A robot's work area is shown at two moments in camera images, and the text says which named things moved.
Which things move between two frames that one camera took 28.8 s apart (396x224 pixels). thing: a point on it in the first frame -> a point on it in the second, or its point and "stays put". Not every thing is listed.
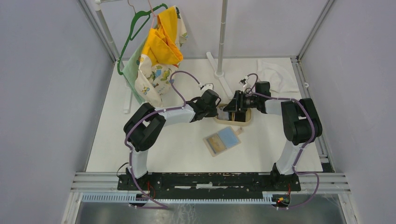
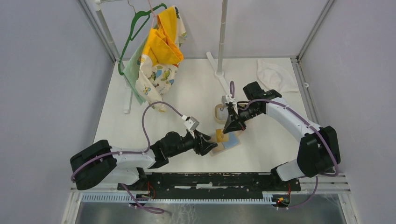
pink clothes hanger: x=153 y=15 stays put
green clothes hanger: x=148 y=13 stays put
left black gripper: x=214 y=113 -> x=206 y=145
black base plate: x=210 y=186 stays put
